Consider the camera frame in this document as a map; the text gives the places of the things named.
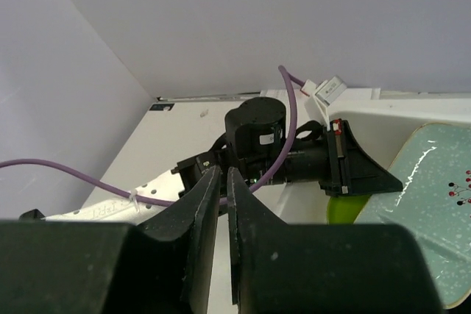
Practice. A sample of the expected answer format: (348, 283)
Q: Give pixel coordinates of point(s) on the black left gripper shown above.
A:
(254, 137)

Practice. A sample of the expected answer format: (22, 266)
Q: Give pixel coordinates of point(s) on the white plastic bin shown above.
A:
(381, 127)

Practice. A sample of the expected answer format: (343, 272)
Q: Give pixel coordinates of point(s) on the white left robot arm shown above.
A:
(139, 204)

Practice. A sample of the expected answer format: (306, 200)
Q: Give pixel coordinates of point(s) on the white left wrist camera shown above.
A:
(320, 97)

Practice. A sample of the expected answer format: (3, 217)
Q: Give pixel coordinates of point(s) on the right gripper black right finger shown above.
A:
(318, 268)

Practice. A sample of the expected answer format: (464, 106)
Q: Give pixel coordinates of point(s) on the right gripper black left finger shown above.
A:
(161, 266)

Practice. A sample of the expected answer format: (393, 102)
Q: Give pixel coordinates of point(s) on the left blue table label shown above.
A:
(161, 107)

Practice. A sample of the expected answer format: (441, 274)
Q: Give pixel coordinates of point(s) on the lime green round plate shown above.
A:
(345, 210)

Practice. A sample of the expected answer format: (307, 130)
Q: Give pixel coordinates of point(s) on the pale blue rectangular divided plate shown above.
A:
(434, 204)

